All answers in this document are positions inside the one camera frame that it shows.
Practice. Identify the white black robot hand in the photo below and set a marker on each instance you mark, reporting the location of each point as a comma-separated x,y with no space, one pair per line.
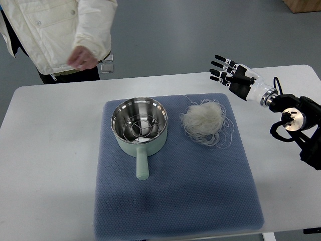
243,82

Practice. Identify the white vermicelli bundle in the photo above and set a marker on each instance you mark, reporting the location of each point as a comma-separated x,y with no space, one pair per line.
206,123

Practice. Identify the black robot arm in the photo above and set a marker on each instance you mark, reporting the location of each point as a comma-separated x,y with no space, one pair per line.
300,116

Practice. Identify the mint green steel pot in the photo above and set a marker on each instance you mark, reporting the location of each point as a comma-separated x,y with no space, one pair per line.
141,151

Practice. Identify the person's hand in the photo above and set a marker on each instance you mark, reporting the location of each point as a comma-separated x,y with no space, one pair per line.
82,59

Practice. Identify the cardboard box corner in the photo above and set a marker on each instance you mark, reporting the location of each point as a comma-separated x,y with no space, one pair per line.
303,6

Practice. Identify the upper metal floor plate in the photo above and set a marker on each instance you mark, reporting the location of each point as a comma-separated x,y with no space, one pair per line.
109,58

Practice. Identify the blue mesh mat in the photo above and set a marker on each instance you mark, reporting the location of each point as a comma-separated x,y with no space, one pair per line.
191,189

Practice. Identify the person's white jacket sleeve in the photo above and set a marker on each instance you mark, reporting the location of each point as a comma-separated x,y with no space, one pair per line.
93,31

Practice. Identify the white table leg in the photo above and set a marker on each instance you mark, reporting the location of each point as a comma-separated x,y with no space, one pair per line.
269,236

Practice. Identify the person's torso white jacket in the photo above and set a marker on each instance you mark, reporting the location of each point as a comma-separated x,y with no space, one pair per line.
44,31

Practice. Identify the wire steaming rack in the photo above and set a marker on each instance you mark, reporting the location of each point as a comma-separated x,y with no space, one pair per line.
140,128

